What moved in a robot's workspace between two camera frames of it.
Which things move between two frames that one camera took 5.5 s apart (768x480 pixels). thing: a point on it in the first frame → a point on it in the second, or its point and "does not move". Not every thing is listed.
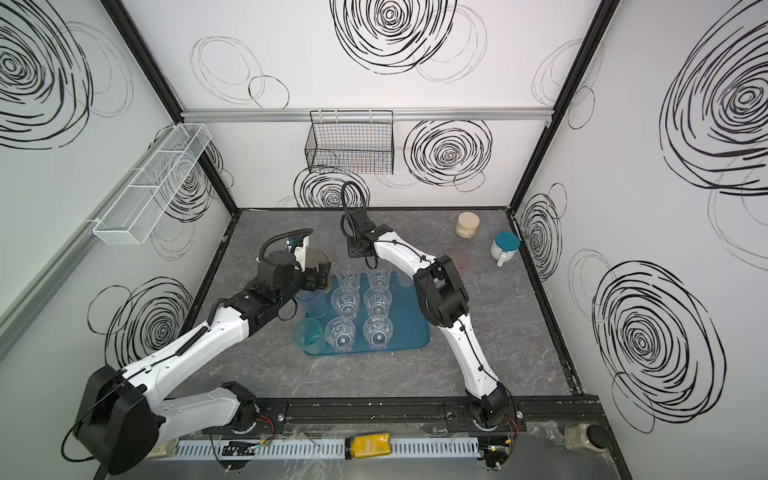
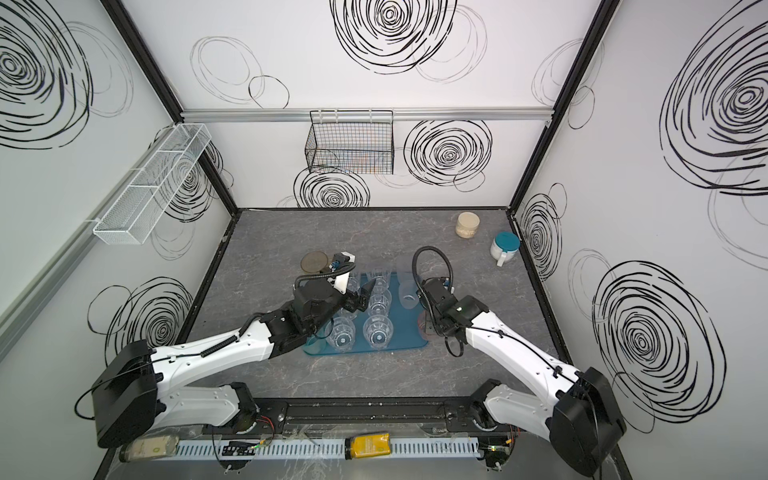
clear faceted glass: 379,278 does not move
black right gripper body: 358,246 → 429,312
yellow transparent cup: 314,258 does not move
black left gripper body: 318,276 → 354,299
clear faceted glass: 378,300 does not move
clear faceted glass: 378,330 does not move
